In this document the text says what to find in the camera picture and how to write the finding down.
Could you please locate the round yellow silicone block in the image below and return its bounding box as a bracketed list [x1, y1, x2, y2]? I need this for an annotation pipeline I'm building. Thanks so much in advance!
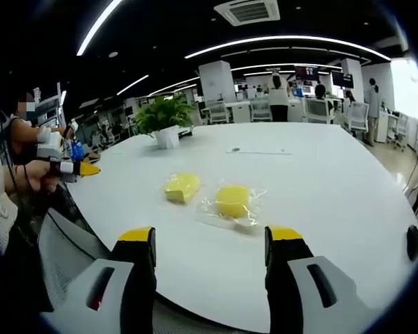
[215, 184, 253, 220]

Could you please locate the green potted plant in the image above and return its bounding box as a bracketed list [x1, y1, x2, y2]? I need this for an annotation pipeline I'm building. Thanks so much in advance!
[133, 93, 197, 139]

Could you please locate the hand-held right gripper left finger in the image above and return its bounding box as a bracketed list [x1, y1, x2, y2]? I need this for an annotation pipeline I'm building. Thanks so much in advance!
[64, 226, 157, 334]

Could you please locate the white plant pot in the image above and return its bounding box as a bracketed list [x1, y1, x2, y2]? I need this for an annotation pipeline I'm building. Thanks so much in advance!
[153, 126, 180, 150]

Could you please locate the round yellow sponge in plastic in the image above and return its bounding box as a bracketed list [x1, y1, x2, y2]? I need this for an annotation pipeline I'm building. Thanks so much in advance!
[197, 178, 269, 234]

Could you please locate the person's left hand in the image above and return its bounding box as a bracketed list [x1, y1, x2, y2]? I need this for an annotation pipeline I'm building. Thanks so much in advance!
[2, 161, 61, 195]

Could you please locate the ceiling air conditioner vent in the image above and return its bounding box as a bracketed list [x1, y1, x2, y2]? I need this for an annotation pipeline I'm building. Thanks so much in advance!
[213, 0, 281, 27]

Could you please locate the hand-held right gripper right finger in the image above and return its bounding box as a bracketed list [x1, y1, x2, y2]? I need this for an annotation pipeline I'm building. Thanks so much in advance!
[264, 225, 377, 334]

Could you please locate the white mesh office chair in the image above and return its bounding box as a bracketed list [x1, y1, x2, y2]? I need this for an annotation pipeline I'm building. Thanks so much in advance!
[346, 102, 369, 132]
[206, 100, 230, 125]
[304, 98, 331, 125]
[37, 207, 114, 314]

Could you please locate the blue bag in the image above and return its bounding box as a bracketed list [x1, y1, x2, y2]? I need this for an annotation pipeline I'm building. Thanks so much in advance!
[70, 140, 85, 163]

